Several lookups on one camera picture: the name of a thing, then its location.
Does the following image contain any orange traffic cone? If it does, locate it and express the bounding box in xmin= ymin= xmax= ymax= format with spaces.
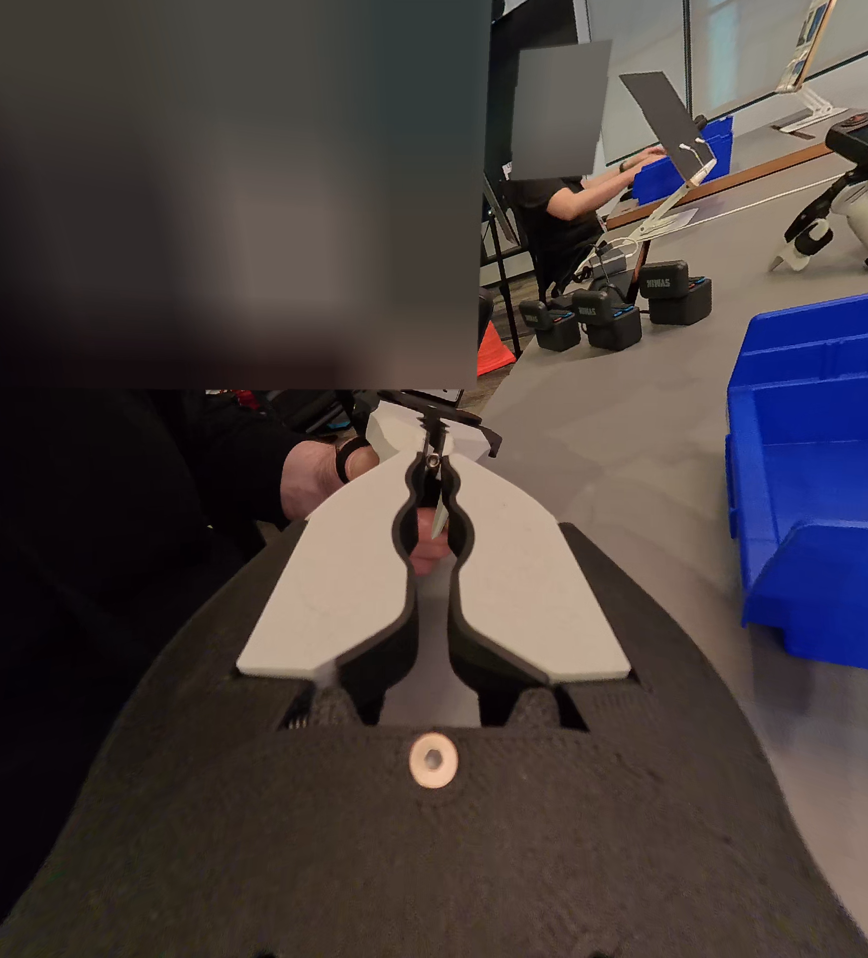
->
xmin=476 ymin=314 xmax=522 ymax=379

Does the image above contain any person's left hand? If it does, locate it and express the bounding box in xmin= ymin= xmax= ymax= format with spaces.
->
xmin=280 ymin=438 xmax=455 ymax=577

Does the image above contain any wooden board document stand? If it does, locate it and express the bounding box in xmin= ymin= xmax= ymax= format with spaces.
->
xmin=774 ymin=0 xmax=847 ymax=134

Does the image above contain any black charger case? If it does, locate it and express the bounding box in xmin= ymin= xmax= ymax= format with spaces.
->
xmin=640 ymin=260 xmax=713 ymax=326
xmin=518 ymin=298 xmax=581 ymax=353
xmin=572 ymin=288 xmax=643 ymax=351

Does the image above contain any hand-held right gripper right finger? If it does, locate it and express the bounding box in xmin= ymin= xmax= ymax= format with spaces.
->
xmin=440 ymin=452 xmax=633 ymax=687

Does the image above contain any blue plastic bin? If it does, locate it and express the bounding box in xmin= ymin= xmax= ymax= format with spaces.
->
xmin=632 ymin=116 xmax=734 ymax=203
xmin=726 ymin=284 xmax=868 ymax=678

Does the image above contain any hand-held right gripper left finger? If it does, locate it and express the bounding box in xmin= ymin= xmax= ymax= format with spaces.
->
xmin=235 ymin=452 xmax=422 ymax=684

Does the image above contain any black folding easel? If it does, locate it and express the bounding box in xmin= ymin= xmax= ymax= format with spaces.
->
xmin=481 ymin=172 xmax=547 ymax=353

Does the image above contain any grey board document stand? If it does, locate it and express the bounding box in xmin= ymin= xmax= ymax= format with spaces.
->
xmin=617 ymin=71 xmax=719 ymax=242

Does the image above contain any person's black clothed torso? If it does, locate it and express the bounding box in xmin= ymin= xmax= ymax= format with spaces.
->
xmin=0 ymin=389 xmax=308 ymax=958

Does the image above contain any spare hand-held gripper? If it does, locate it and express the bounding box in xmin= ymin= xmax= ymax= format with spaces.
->
xmin=769 ymin=108 xmax=868 ymax=274

